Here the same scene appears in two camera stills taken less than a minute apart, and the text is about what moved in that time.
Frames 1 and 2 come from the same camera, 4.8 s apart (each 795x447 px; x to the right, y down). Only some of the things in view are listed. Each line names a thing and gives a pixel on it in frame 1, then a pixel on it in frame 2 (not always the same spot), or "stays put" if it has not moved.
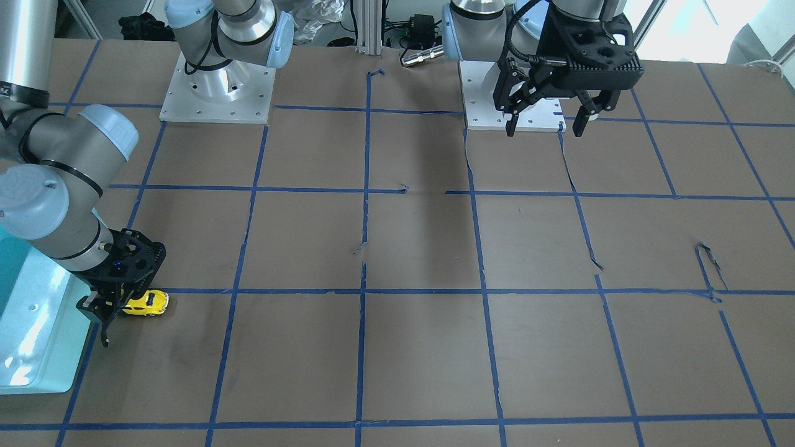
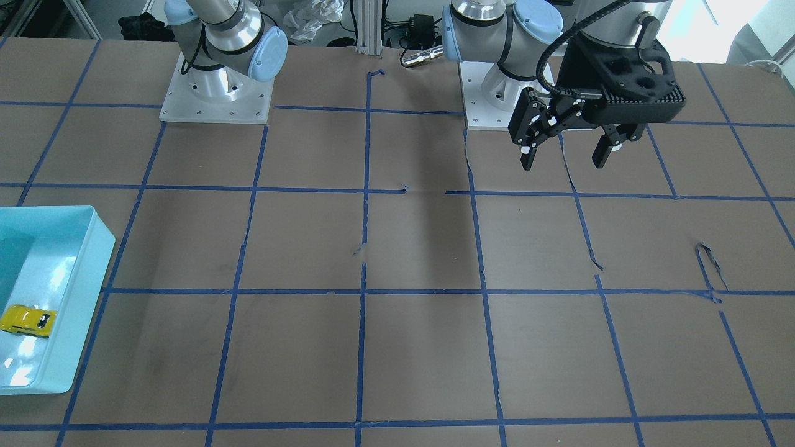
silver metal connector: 423,56 stays put
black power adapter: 422,35 stays put
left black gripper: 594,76 to 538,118
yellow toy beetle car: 153,302 to 28,320
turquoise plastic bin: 43,333 stays put
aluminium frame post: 369,35 stays put
